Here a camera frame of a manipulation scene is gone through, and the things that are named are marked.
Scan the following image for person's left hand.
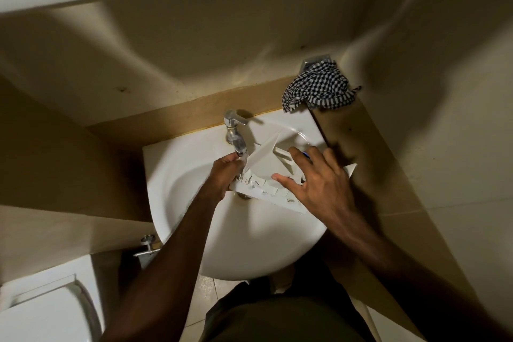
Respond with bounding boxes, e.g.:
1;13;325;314
199;152;246;205

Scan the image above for white toilet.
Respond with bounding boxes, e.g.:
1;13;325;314
0;255;106;342

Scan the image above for chrome toilet paper holder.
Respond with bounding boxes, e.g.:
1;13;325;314
133;235;162;270

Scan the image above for white ceramic sink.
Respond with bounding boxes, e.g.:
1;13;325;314
143;107;333;281

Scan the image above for chrome soap dish holder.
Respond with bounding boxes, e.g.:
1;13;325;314
299;54;332;73

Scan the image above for person's left forearm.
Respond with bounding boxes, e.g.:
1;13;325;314
100;193;219;342

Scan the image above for person's right hand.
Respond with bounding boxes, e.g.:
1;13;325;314
271;146;358;236

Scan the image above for black white checkered cloth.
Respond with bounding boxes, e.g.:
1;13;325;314
282;60;362;113

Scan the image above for chrome sink faucet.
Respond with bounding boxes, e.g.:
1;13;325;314
223;109;250;159

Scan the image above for person's dark shorts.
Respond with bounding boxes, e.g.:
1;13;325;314
200;261;377;342

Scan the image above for person's right forearm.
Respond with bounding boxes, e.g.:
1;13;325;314
332;213;513;342

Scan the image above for white detergent drawer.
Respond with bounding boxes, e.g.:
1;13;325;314
229;131;357;215

